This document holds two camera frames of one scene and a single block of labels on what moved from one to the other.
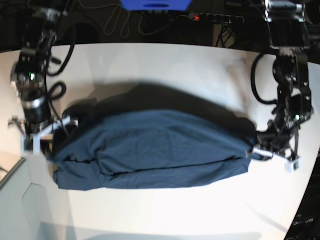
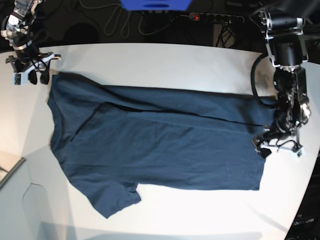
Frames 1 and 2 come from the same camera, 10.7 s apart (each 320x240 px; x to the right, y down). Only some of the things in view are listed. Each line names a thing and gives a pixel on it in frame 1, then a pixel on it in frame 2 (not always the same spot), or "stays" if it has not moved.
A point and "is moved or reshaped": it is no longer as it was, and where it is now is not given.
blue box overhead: x=155 y=5 stays
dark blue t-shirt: x=151 y=133 is moved or reshaped
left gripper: x=36 y=129 → x=30 y=64
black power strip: x=215 y=17 stays
